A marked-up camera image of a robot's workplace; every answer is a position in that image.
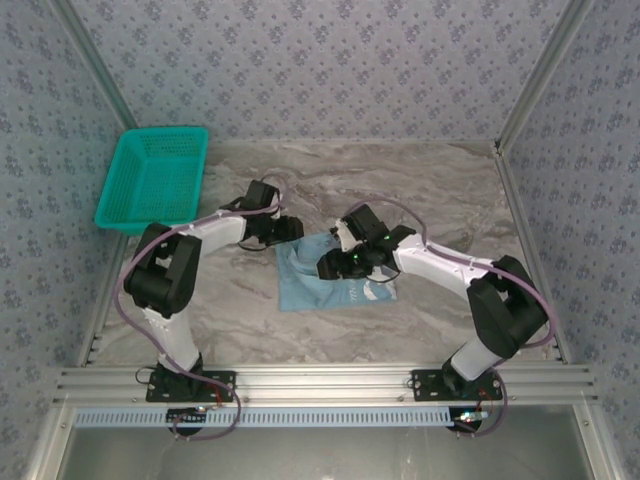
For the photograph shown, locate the light blue t-shirt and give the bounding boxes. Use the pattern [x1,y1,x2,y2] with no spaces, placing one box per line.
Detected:
[276,230,401,312]

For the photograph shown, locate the green plastic basket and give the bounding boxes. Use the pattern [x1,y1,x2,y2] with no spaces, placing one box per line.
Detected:
[93,126,210,238]

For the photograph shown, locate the small black controller board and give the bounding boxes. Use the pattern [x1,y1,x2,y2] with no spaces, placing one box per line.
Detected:
[449,407,489,434]
[166,407,209,437]

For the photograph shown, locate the steel sheet panel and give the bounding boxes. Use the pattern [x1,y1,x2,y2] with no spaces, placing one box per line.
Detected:
[54,427,596,480]

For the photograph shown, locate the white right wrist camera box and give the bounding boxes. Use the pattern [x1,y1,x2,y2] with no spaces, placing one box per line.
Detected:
[328,219,359,252]

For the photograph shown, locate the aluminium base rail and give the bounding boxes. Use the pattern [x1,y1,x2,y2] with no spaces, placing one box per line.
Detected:
[53,364,599,406]

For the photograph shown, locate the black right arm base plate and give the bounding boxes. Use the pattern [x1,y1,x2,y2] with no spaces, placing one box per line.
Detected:
[410,368,504,403]

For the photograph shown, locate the aluminium side rail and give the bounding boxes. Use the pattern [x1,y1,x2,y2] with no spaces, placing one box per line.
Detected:
[492,142,571,365]
[77,232,132,369]

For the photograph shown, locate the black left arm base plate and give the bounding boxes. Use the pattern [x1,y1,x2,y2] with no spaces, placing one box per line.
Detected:
[145,369,237,403]

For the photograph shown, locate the white slotted cable duct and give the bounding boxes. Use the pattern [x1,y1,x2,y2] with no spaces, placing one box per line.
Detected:
[73,405,464,429]

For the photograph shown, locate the aluminium corner post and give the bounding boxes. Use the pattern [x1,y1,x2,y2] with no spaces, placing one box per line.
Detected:
[493,0,597,156]
[49,0,140,132]

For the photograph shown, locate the aluminium frame beam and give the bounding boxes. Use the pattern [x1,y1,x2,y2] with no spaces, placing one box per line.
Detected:
[572,404,627,480]
[23,404,77,480]

